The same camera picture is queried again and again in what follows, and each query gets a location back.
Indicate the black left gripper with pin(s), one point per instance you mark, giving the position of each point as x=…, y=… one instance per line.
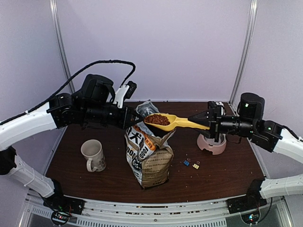
x=125, y=122

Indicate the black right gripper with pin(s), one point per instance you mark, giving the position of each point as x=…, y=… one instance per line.
x=214, y=126

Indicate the yellow plastic scoop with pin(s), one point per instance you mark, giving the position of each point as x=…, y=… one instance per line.
x=174, y=122

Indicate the dog food bag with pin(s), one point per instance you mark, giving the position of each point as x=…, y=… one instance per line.
x=148, y=154

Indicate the blue binder clip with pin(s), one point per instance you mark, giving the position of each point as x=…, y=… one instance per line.
x=187, y=162

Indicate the yellow binder clip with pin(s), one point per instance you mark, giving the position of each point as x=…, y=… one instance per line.
x=196, y=165

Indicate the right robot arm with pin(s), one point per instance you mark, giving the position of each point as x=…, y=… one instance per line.
x=267, y=134

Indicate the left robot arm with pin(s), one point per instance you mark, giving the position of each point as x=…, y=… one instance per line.
x=96, y=101

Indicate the pink double pet bowl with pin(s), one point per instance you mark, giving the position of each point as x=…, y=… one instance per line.
x=210, y=145

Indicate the brown kibble in scoop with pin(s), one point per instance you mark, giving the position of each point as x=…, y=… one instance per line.
x=157, y=119

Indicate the cream ceramic mug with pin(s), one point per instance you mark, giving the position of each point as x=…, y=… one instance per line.
x=92, y=150

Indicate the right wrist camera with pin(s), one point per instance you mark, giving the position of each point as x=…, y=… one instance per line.
x=217, y=107

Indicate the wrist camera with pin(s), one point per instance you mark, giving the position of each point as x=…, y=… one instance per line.
x=123, y=93
x=217, y=107

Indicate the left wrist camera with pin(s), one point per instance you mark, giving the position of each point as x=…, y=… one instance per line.
x=123, y=93

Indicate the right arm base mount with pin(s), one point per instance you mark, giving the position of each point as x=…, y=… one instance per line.
x=248, y=207

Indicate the aluminium front rail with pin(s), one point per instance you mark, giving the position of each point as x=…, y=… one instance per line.
x=213, y=213

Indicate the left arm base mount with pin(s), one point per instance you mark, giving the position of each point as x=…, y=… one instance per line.
x=63, y=209

